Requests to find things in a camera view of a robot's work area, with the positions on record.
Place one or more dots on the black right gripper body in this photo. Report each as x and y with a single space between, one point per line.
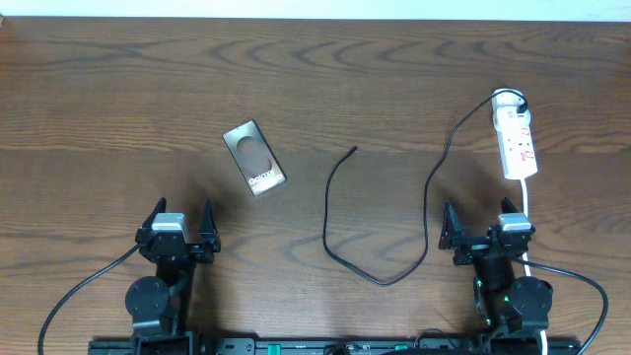
472 248

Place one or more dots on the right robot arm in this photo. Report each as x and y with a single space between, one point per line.
515 308

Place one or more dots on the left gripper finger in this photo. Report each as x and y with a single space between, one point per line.
159 208
208 231

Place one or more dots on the white power strip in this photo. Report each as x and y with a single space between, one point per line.
511 120

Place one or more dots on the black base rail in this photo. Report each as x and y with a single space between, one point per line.
249 346

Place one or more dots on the Galaxy S25 Ultra smartphone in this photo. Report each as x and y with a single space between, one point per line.
254 158

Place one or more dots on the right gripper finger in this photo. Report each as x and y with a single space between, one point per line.
452 233
508 207

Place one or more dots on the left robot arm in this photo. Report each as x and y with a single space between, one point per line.
159 304

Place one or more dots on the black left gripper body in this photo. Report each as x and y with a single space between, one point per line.
201 256

